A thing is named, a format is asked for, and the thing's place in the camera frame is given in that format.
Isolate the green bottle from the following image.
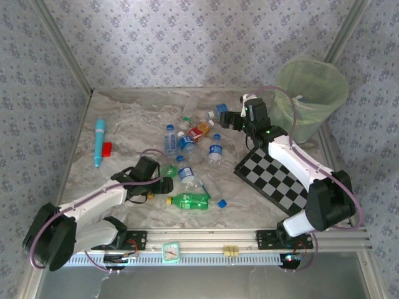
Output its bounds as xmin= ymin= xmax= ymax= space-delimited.
xmin=166 ymin=192 xmax=212 ymax=211
xmin=148 ymin=164 xmax=178 ymax=200

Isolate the blue-label water bottle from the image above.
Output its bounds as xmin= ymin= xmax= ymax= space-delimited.
xmin=164 ymin=124 xmax=178 ymax=156
xmin=176 ymin=155 xmax=203 ymax=191
xmin=208 ymin=133 xmax=224 ymax=168
xmin=176 ymin=131 xmax=204 ymax=164

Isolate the crushed clear plastic bottle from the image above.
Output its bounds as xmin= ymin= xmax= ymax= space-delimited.
xmin=205 ymin=173 xmax=223 ymax=199

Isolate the green plastic bin liner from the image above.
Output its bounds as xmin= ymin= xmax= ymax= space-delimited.
xmin=274 ymin=88 xmax=333 ymax=110

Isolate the green mesh bin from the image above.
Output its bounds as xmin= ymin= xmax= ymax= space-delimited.
xmin=269 ymin=53 xmax=349 ymax=145

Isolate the small blue-label bottle, white cap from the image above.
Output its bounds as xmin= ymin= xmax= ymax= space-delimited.
xmin=208 ymin=103 xmax=230 ymax=121

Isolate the orange bottle, red label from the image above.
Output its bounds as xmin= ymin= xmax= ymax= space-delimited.
xmin=188 ymin=120 xmax=216 ymax=143

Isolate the blue plastic stick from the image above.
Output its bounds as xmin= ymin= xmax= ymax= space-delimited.
xmin=200 ymin=179 xmax=212 ymax=199

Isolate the blue toy marker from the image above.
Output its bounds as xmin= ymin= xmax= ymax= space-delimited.
xmin=94 ymin=118 xmax=107 ymax=168

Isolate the small green square clock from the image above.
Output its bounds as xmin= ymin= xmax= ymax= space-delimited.
xmin=161 ymin=242 xmax=181 ymax=265

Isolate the black and grey chessboard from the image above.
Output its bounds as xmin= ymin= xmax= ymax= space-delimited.
xmin=233 ymin=146 xmax=312 ymax=216

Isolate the aluminium mounting rail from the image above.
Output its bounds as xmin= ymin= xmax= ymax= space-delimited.
xmin=74 ymin=227 xmax=373 ymax=255

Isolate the grey slotted cable duct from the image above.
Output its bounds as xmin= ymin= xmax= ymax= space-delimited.
xmin=67 ymin=252 xmax=284 ymax=268

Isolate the aluminium frame post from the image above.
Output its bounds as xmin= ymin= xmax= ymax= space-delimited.
xmin=31 ymin=0 xmax=94 ymax=97
xmin=324 ymin=0 xmax=373 ymax=63

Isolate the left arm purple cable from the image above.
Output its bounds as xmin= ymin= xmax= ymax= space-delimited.
xmin=29 ymin=148 xmax=171 ymax=274

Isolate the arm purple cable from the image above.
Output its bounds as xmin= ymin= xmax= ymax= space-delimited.
xmin=29 ymin=148 xmax=171 ymax=274
xmin=241 ymin=85 xmax=364 ymax=274

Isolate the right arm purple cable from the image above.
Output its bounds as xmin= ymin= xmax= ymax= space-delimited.
xmin=241 ymin=85 xmax=364 ymax=274

